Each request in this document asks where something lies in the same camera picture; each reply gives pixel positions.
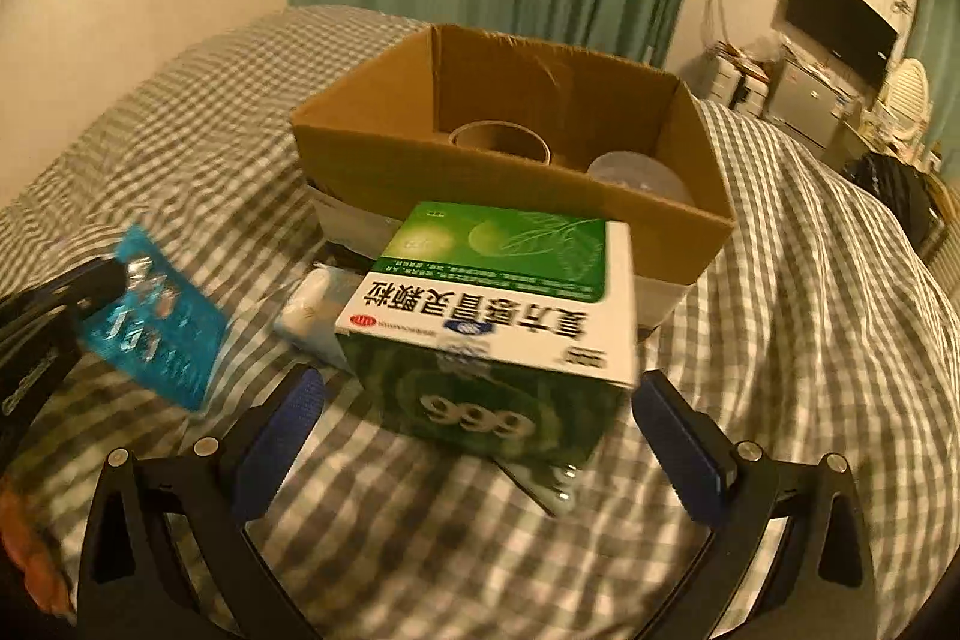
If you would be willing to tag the grey cabinet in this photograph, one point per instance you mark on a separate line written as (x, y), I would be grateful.
(802, 100)

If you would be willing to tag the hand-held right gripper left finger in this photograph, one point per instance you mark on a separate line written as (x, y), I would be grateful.
(279, 434)

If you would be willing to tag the clear plastic lid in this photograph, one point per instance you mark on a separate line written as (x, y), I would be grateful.
(637, 179)

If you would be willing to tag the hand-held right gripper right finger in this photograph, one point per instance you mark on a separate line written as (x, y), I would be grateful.
(675, 452)

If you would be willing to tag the orange packet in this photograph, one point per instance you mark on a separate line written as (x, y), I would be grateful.
(30, 554)

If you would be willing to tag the green and white medicine box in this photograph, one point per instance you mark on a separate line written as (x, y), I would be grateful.
(491, 317)

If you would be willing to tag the white chair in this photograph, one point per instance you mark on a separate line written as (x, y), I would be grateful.
(904, 100)

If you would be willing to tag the black bag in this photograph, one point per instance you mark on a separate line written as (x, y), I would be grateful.
(889, 190)

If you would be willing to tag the black television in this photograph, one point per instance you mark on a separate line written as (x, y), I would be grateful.
(840, 21)

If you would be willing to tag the grey checked bedsheet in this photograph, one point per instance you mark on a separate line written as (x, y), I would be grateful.
(787, 347)

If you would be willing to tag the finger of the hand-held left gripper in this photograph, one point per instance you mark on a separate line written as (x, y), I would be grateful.
(94, 289)

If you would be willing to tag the small white tissue packet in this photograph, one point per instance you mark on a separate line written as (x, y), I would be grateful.
(307, 308)

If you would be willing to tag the blue foil packet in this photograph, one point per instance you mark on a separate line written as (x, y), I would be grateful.
(161, 329)

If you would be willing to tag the cluttered white shelf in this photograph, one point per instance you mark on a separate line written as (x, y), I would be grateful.
(739, 74)

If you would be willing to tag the brown cardboard box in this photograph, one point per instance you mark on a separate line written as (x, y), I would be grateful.
(517, 108)

